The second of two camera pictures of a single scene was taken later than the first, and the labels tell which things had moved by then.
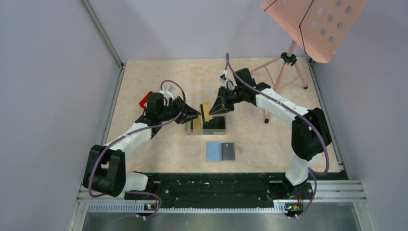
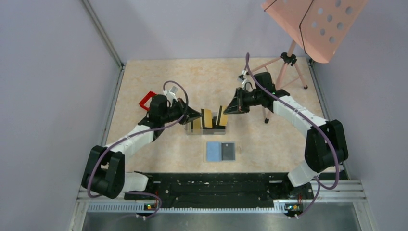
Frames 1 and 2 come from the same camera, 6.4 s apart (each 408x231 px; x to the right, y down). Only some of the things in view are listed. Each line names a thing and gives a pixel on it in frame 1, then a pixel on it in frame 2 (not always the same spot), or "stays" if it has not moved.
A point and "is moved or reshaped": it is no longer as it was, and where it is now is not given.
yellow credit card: [206, 107] is moved or reshaped
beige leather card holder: [221, 151] stays
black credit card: [228, 151] stays
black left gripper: [188, 113] stays
